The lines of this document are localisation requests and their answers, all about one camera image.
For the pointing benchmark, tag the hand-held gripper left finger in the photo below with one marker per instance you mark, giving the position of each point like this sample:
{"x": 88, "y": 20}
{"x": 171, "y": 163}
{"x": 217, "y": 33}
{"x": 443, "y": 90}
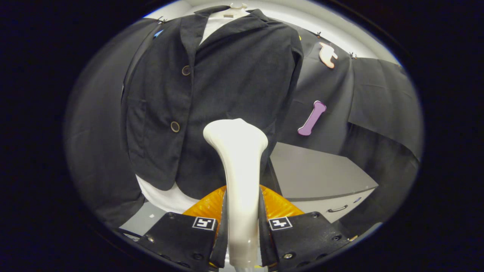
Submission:
{"x": 223, "y": 245}

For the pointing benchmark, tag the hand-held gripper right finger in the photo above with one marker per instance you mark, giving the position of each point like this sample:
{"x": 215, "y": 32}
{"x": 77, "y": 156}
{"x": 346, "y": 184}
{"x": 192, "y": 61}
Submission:
{"x": 264, "y": 245}

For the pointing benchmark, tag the white garment steamer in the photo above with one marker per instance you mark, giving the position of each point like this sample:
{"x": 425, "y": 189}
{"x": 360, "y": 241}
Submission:
{"x": 240, "y": 170}

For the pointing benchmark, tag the black jacket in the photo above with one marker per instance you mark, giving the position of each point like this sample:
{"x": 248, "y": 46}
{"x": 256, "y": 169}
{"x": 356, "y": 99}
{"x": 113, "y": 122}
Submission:
{"x": 234, "y": 75}

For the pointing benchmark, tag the white padded hanger board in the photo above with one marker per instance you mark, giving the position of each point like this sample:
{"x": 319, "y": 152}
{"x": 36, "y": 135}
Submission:
{"x": 166, "y": 198}

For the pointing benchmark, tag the beige cabinet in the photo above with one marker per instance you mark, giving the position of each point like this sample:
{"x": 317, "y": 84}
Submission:
{"x": 317, "y": 170}

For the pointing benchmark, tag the black backdrop cloth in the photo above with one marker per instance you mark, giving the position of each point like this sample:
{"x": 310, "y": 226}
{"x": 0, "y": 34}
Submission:
{"x": 378, "y": 105}

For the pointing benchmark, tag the cream plastic hanger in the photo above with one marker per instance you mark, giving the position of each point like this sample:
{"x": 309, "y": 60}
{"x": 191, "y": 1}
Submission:
{"x": 236, "y": 11}

